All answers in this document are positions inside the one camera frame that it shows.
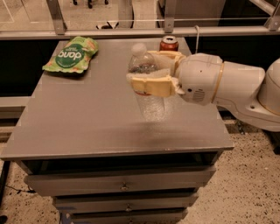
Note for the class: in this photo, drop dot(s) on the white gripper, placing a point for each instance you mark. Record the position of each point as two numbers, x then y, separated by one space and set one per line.
199 76

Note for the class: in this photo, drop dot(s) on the clear plastic water bottle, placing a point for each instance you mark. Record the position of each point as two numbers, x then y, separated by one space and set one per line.
143 65

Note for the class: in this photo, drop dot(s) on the orange soda can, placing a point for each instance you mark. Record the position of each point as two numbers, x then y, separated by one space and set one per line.
169 43

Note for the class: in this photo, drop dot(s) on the grey drawer cabinet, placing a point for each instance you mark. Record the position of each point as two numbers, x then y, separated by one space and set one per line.
84 143

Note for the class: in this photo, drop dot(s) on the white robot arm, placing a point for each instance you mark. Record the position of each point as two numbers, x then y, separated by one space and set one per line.
249 93

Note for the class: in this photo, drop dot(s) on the grey metal railing frame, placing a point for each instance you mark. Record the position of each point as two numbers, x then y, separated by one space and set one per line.
100 19

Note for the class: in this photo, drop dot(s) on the green snack bag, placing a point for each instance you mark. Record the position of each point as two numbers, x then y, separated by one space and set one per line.
74 57

